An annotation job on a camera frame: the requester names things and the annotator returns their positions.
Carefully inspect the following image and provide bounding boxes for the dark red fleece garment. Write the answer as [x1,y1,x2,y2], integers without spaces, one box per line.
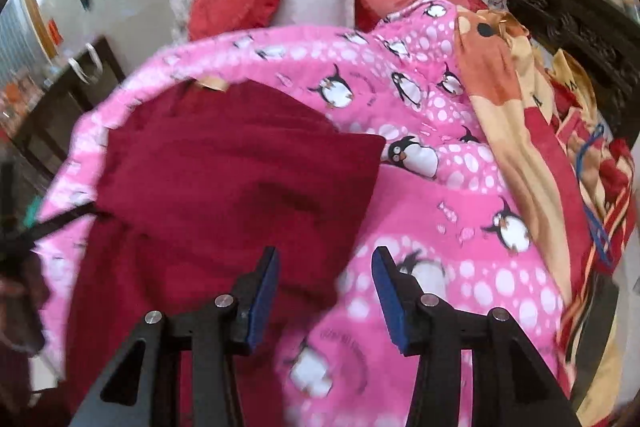
[65,81,384,426]

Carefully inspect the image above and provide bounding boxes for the dark wooden side table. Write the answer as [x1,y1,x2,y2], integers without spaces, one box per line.
[8,36,126,180]

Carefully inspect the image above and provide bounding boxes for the pink penguin blanket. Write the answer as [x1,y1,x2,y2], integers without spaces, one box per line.
[38,0,562,426]

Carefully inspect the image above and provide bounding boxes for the orange cartoon blanket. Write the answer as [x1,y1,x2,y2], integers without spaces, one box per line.
[454,9,636,426]

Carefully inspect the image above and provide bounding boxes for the red heart cushion left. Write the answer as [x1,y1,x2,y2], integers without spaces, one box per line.
[186,0,281,41]

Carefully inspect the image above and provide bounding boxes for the dark carved wooden nightstand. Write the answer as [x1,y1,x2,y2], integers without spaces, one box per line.
[506,0,640,145]

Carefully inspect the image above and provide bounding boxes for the white bag handles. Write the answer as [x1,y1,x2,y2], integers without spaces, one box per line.
[67,43,104,86]

